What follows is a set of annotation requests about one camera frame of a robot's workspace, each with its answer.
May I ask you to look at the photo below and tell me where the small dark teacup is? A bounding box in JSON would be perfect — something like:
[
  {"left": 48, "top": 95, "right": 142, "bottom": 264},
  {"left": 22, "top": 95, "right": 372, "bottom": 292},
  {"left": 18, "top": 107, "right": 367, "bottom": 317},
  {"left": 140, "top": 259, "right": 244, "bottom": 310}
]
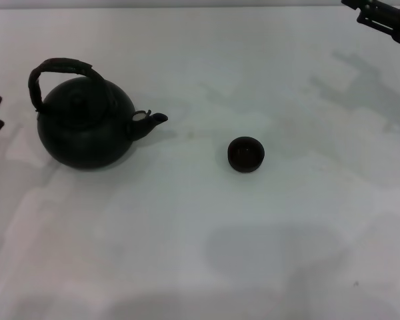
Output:
[{"left": 227, "top": 136, "right": 266, "bottom": 174}]

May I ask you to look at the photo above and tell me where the black round teapot with handle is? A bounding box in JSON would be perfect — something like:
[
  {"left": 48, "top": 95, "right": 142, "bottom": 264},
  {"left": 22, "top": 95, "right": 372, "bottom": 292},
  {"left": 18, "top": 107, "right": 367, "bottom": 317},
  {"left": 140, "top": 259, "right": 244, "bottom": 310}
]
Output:
[{"left": 27, "top": 58, "right": 169, "bottom": 170}]

